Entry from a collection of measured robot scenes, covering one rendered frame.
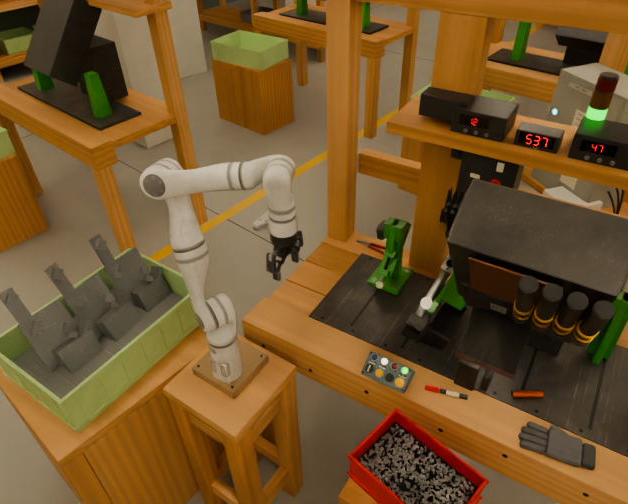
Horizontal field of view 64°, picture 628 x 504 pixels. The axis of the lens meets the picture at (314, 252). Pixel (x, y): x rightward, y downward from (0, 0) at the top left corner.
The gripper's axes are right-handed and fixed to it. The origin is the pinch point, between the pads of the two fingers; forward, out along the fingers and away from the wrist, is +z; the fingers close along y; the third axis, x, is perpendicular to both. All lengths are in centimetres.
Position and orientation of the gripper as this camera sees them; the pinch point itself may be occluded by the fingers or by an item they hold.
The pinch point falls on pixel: (286, 269)
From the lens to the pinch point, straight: 144.4
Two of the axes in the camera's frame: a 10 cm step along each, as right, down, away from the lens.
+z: 0.2, 7.7, 6.4
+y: 5.3, -5.5, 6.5
